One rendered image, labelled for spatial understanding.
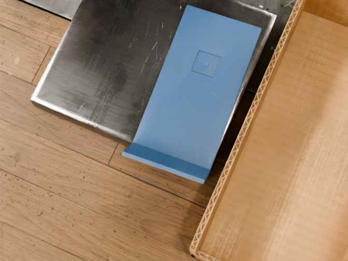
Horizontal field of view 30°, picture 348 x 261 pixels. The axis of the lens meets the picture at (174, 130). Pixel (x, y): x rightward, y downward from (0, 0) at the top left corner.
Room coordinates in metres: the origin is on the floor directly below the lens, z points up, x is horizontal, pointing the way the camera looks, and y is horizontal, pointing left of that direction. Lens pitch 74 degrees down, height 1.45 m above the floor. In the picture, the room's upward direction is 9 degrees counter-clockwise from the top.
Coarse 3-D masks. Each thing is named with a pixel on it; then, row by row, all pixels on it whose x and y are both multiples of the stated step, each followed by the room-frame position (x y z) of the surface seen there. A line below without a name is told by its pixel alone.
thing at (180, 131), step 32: (192, 32) 0.24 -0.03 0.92; (224, 32) 0.23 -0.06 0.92; (256, 32) 0.23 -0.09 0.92; (192, 64) 0.21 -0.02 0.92; (224, 64) 0.20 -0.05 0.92; (160, 96) 0.18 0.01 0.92; (192, 96) 0.18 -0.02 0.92; (224, 96) 0.17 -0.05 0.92; (160, 128) 0.15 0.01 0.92; (192, 128) 0.15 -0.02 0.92; (224, 128) 0.14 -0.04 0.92; (160, 160) 0.12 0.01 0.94; (192, 160) 0.12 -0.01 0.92
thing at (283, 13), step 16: (32, 0) 0.31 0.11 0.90; (48, 0) 0.30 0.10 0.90; (64, 0) 0.30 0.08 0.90; (80, 0) 0.30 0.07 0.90; (240, 0) 0.27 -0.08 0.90; (256, 0) 0.27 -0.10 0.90; (272, 0) 0.27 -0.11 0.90; (288, 0) 0.26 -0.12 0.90; (64, 16) 0.28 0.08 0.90; (288, 16) 0.25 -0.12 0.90; (272, 32) 0.23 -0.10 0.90; (256, 80) 0.19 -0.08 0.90
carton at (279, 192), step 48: (336, 0) 0.24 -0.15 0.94; (288, 48) 0.21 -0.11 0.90; (336, 48) 0.21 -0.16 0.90; (288, 96) 0.17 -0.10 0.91; (336, 96) 0.16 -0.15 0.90; (240, 144) 0.12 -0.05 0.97; (288, 144) 0.13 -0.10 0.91; (336, 144) 0.12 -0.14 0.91; (240, 192) 0.09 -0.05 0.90; (288, 192) 0.09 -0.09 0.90; (336, 192) 0.08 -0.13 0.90; (240, 240) 0.05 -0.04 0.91; (288, 240) 0.05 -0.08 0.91; (336, 240) 0.04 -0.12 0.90
